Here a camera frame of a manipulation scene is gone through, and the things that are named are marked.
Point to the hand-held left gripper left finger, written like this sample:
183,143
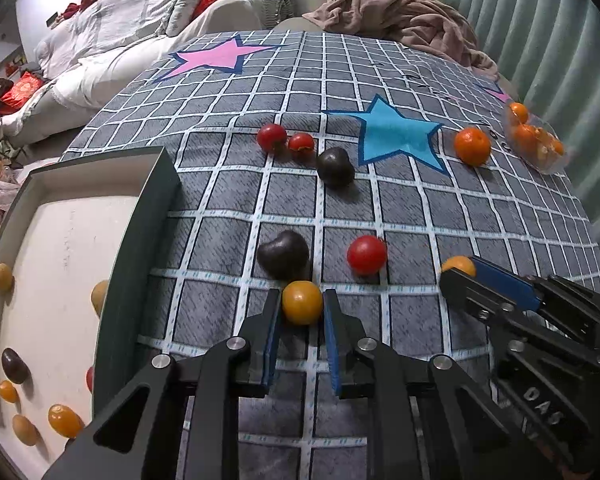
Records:
272,350

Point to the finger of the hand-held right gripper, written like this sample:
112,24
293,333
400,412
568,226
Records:
470,292
505,285

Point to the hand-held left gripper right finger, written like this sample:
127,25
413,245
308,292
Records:
332,355

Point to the yellow cherry tomato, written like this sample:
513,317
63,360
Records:
8,391
302,302
65,420
457,264

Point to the red cherry tomato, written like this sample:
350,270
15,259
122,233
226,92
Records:
271,137
89,379
301,146
366,255

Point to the dark green cardboard box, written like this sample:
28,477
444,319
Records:
65,260

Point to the grey checkered tablecloth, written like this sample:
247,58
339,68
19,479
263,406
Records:
430,210

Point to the plastic bag of mandarins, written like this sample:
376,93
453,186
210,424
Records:
540,160

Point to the orange mandarin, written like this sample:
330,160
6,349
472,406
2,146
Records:
547,146
526,136
472,146
518,112

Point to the blue paper star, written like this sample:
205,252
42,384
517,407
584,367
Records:
395,135

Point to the small pink paper star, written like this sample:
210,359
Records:
499,94

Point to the pale green curtain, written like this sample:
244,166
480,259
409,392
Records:
540,35

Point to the pink blanket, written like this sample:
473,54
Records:
405,20

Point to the large pink paper star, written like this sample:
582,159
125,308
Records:
215,57

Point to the white covered sofa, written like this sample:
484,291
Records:
105,50

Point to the red patterned pillow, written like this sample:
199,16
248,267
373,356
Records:
22,92

